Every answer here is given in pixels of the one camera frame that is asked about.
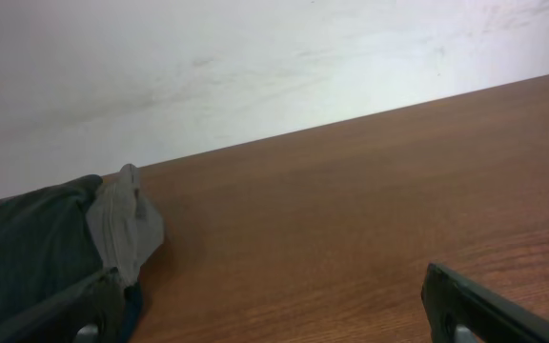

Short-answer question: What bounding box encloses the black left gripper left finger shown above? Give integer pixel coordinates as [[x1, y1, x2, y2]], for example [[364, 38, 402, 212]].
[[0, 268, 125, 342]]

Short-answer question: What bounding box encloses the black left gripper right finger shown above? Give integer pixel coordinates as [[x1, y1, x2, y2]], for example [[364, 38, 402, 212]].
[[421, 263, 549, 343]]

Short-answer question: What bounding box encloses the dark folded shirt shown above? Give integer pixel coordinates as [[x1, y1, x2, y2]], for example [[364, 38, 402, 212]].
[[0, 174, 103, 323]]

